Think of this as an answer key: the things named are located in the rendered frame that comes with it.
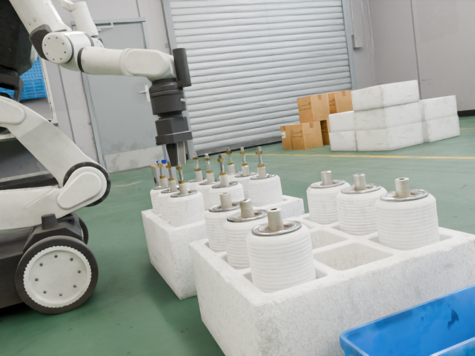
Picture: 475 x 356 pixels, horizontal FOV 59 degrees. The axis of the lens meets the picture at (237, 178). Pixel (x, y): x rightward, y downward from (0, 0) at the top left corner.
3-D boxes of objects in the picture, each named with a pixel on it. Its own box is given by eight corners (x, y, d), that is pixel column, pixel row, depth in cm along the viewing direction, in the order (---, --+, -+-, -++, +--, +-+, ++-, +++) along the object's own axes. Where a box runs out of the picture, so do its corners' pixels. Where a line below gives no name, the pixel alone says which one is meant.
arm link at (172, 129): (174, 141, 118) (167, 99, 117) (203, 137, 114) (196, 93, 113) (146, 147, 107) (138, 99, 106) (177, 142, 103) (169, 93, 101)
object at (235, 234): (248, 332, 70) (231, 227, 68) (230, 311, 79) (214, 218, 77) (299, 315, 73) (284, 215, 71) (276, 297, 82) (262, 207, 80)
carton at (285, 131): (303, 145, 547) (300, 122, 543) (312, 145, 525) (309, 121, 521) (283, 149, 537) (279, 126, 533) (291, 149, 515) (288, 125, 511)
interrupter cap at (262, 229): (264, 241, 58) (263, 236, 58) (244, 232, 65) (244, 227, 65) (312, 229, 60) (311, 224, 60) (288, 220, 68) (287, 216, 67)
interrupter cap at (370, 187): (355, 197, 77) (355, 193, 77) (333, 193, 84) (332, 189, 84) (389, 189, 79) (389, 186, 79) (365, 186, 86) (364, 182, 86)
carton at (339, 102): (354, 114, 506) (351, 89, 502) (337, 117, 498) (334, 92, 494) (340, 116, 534) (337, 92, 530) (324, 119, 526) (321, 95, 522)
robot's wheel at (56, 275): (24, 325, 106) (6, 249, 104) (25, 318, 111) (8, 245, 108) (105, 301, 114) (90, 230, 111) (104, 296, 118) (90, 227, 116)
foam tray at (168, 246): (180, 301, 106) (167, 232, 103) (150, 263, 142) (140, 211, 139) (312, 260, 120) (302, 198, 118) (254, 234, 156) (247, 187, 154)
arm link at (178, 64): (144, 99, 106) (136, 53, 104) (160, 100, 116) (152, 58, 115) (187, 92, 103) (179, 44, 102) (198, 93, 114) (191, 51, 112)
